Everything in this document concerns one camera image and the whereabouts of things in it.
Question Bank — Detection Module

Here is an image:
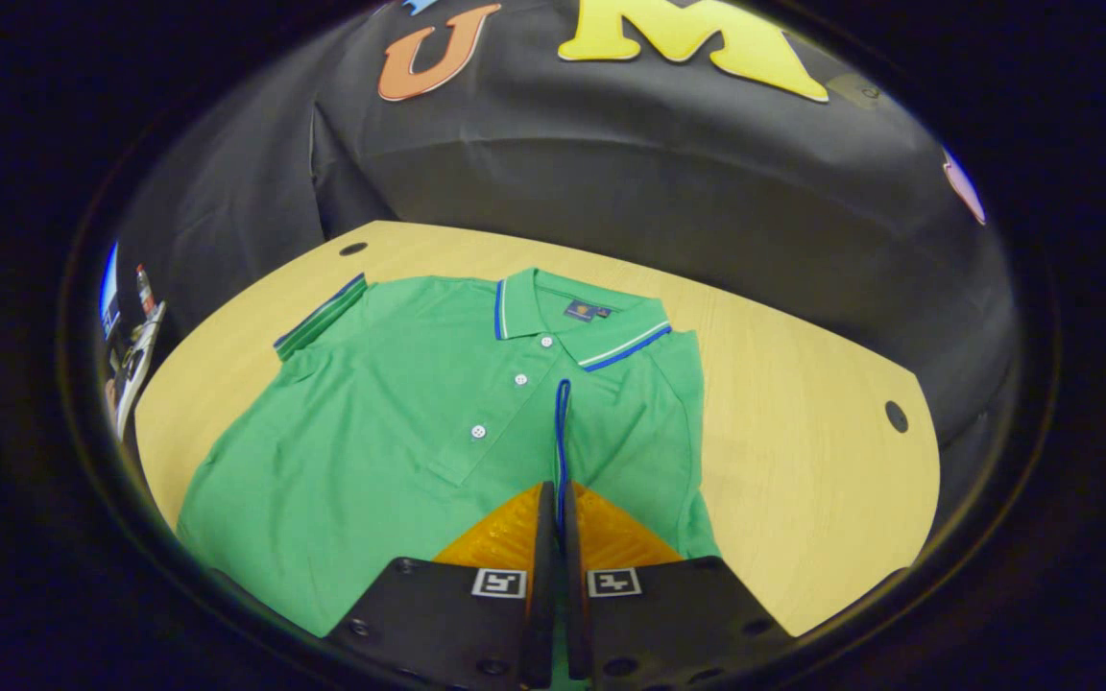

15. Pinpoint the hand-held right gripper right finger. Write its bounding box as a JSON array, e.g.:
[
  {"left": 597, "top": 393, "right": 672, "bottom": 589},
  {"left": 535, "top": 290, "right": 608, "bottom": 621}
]
[{"left": 563, "top": 480, "right": 796, "bottom": 691}]

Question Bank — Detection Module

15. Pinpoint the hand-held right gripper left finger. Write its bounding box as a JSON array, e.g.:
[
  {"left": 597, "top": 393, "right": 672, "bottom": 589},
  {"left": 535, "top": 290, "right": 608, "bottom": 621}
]
[{"left": 323, "top": 480, "right": 562, "bottom": 691}]

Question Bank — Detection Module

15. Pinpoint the green T-shirt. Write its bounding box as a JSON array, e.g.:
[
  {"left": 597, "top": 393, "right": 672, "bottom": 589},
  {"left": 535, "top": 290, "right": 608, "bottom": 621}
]
[{"left": 176, "top": 267, "right": 722, "bottom": 639}]

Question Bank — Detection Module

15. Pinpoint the black backdrop cloth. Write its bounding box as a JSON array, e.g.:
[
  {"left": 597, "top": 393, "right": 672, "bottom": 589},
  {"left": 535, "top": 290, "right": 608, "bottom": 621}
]
[{"left": 116, "top": 0, "right": 1020, "bottom": 452}]

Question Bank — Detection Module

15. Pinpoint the white background equipment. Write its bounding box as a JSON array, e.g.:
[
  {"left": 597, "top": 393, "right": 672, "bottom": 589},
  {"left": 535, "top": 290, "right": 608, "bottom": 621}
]
[{"left": 100, "top": 240, "right": 168, "bottom": 442}]

